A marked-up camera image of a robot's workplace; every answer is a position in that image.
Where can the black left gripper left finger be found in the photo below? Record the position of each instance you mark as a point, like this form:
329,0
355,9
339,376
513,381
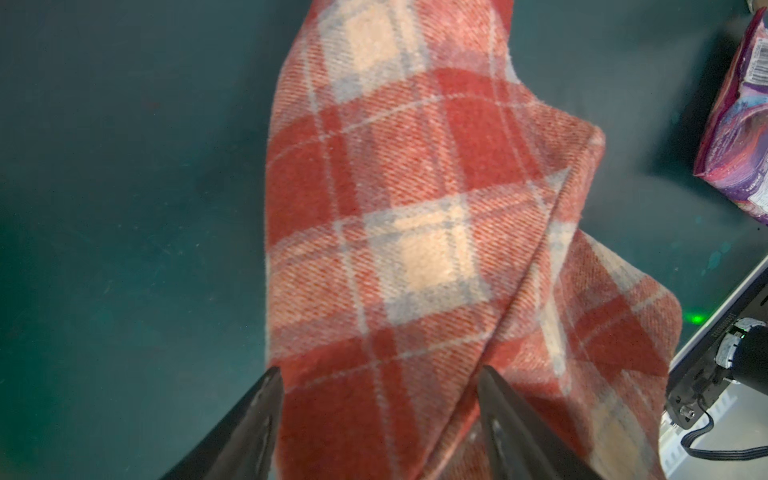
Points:
242,444

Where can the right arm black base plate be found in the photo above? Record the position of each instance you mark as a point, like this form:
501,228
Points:
696,382

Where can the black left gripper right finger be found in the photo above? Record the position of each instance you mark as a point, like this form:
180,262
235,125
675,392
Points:
519,444

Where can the red plaid skirt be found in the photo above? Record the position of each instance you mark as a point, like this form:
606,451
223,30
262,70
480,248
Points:
422,221

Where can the purple snack packet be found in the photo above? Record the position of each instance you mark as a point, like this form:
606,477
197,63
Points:
732,156

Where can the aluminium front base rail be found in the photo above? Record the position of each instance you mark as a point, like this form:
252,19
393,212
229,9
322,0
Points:
729,441

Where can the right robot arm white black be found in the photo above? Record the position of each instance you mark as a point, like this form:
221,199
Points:
743,353

